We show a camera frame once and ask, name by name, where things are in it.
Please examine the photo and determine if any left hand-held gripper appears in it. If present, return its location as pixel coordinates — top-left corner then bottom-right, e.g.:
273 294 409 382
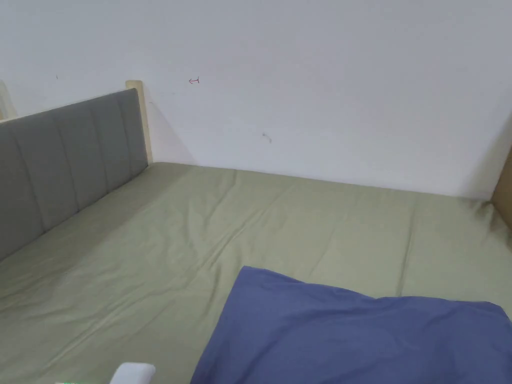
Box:
55 361 157 384

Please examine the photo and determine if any bed with pale green sheet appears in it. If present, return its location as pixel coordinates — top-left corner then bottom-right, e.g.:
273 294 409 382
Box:
0 161 512 384

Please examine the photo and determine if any blue garment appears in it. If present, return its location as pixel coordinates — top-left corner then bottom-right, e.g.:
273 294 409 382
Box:
188 265 512 384

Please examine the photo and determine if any grey padded headboard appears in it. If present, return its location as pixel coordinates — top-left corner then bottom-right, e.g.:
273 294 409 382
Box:
0 79 155 262

